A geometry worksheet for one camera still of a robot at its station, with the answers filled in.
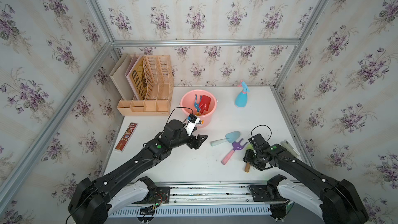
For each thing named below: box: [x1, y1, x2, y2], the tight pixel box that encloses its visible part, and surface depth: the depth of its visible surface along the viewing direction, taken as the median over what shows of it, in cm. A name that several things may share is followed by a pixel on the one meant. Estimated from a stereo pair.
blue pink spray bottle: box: [234, 80, 250, 108], surface depth 104 cm
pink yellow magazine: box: [124, 52, 148, 101], surface depth 97 cm
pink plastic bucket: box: [179, 89, 218, 129], surface depth 95 cm
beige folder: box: [108, 52, 134, 101], surface depth 91 cm
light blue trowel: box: [210, 130, 241, 147], surface depth 95 cm
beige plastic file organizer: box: [116, 54, 175, 117], surface depth 107 cm
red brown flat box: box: [114, 122, 139, 153], surface depth 93 cm
